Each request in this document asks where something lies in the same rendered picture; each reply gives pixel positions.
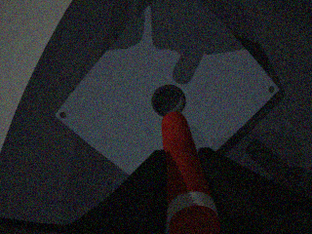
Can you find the red cylindrical peg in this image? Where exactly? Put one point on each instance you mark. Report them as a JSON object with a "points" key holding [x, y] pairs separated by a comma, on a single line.
{"points": [[191, 209]]}

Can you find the grey diamond-shaped plate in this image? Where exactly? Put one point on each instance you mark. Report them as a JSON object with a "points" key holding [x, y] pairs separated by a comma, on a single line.
{"points": [[177, 56]]}

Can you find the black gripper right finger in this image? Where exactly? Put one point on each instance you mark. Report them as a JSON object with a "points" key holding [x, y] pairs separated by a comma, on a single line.
{"points": [[248, 203]]}

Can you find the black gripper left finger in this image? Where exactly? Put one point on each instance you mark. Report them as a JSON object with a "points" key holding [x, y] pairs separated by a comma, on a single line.
{"points": [[138, 206]]}

